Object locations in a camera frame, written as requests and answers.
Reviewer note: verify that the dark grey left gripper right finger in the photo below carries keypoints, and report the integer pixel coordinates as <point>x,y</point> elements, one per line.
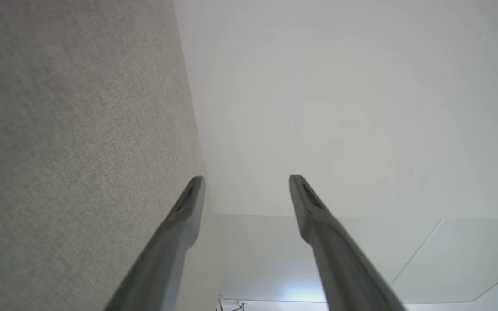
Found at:
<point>339,268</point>

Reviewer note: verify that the grey fabric sofa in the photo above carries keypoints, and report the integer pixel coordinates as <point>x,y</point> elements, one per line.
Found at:
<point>67,151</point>

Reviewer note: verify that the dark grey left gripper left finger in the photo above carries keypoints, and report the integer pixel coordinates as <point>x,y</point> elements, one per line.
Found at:
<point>167,259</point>

